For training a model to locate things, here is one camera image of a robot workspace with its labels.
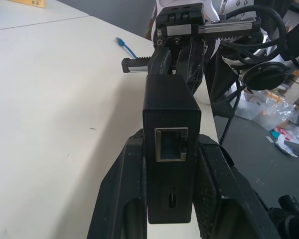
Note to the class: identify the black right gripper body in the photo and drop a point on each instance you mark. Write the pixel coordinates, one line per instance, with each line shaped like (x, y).
(180, 28)

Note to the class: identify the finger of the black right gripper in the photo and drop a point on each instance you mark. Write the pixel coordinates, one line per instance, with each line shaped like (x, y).
(193, 64)
(162, 62)

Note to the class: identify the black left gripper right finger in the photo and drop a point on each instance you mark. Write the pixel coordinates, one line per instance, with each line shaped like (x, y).
(221, 189)

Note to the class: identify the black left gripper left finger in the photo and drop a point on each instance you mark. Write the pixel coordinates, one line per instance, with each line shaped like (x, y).
(119, 189)

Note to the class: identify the small black box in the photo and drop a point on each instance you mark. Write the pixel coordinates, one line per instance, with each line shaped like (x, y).
(170, 99)

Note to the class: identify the yellow box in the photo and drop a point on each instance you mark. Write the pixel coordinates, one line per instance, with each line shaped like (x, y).
(31, 2)

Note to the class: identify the clear plastic container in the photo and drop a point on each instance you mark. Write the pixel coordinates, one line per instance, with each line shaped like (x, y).
(249, 109)

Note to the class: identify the black round robot joint cover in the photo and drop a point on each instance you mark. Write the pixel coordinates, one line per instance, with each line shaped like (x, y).
(265, 76)

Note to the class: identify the black rounded object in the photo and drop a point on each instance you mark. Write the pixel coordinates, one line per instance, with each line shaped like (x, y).
(292, 216)

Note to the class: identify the white red blue printed bag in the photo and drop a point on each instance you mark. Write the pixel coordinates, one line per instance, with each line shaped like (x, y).
(286, 140)

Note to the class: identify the clear crumpled plastic bag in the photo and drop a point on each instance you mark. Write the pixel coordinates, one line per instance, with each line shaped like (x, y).
(276, 112)

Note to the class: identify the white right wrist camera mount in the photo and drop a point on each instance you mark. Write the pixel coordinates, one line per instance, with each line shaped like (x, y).
(211, 10)

